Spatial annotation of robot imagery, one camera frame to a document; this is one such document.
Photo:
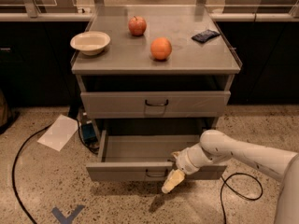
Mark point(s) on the dark blue snack packet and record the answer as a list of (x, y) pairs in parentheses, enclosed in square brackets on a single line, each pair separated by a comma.
[(203, 37)]

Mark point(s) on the grey top drawer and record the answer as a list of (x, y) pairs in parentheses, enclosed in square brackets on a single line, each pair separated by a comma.
[(154, 104)]

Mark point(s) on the orange fruit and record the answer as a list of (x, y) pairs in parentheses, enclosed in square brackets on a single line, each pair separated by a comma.
[(160, 48)]

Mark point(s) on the red apple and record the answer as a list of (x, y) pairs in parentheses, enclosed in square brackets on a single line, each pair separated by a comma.
[(137, 25)]

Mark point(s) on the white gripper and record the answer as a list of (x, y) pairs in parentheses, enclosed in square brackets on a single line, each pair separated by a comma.
[(186, 162)]

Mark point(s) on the white paper sheet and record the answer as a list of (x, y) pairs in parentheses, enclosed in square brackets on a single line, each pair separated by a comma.
[(59, 133)]

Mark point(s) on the grey metal drawer cabinet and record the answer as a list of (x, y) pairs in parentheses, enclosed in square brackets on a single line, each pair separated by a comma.
[(127, 64)]

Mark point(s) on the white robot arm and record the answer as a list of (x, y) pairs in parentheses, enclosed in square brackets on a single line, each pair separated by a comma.
[(215, 147)]

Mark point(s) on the grey drawer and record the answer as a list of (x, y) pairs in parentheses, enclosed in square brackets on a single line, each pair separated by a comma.
[(137, 157), (154, 104)]

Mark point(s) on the blue power box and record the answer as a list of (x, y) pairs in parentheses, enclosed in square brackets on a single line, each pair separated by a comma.
[(88, 133)]

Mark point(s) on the white bowl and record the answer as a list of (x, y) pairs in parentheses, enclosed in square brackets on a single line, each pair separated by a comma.
[(90, 43)]

